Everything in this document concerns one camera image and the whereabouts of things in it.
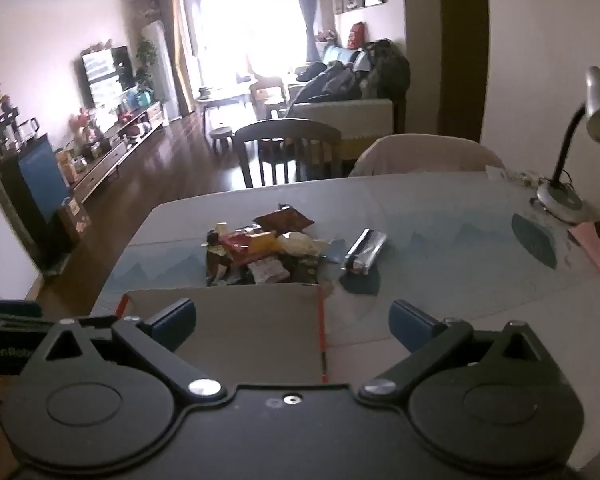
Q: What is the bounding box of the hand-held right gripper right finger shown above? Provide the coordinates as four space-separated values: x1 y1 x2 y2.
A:
358 300 551 403

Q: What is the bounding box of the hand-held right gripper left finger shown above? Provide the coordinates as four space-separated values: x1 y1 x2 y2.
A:
35 298 227 403

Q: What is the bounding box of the red-edged cardboard box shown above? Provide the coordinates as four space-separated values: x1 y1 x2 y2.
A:
116 284 331 386

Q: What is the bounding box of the silver snack packet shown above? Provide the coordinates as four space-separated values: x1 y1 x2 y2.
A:
340 229 388 275

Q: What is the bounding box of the red snack packet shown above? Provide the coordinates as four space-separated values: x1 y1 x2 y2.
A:
219 231 281 267

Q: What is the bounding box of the pale blue cookie packet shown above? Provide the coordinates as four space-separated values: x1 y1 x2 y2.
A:
325 239 352 264

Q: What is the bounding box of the white black-ended snack packet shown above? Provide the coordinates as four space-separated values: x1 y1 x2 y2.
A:
249 258 291 284

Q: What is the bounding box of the small black snack packet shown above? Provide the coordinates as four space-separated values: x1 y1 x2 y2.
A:
290 255 322 282

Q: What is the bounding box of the dark brown snack packet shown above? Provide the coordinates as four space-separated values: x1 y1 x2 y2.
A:
254 206 316 234

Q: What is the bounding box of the white cabinet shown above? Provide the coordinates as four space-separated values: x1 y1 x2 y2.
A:
0 162 44 302

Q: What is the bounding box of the brown paper bag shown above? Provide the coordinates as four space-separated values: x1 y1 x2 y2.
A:
56 196 93 247

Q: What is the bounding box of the black cabinet with blue front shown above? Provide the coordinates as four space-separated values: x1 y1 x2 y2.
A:
0 132 77 268

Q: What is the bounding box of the pink covered dining chair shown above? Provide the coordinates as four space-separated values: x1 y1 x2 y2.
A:
349 133 507 179

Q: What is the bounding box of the long television cabinet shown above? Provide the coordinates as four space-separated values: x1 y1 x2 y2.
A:
72 100 169 204

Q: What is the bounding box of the small wooden stool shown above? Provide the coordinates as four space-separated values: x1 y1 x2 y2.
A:
208 127 237 154

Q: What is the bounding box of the black coffee machine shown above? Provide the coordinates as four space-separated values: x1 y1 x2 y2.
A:
0 109 42 162

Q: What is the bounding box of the dark wooden dining chair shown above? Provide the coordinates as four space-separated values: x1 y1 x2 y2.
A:
234 119 343 189

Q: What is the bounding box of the sofa with white cover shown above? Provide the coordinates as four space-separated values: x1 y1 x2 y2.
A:
286 45 397 137

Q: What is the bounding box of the wooden coffee table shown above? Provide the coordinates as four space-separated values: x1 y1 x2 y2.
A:
195 86 255 122

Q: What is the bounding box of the small wooden armchair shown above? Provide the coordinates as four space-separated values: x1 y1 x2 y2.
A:
249 74 287 112

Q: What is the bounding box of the pile of dark jackets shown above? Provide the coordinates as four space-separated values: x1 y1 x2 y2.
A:
294 40 412 107

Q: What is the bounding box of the white standing air conditioner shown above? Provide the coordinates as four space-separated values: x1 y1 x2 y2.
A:
142 20 174 127

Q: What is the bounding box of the flat screen television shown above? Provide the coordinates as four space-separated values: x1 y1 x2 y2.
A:
81 46 134 109

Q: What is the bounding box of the potted green plant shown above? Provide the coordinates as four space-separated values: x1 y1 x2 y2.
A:
134 37 159 97

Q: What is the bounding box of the dark brown door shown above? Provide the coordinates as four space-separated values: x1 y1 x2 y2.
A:
438 0 489 144

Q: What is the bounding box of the blue window curtain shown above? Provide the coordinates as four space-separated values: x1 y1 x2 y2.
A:
290 0 322 62

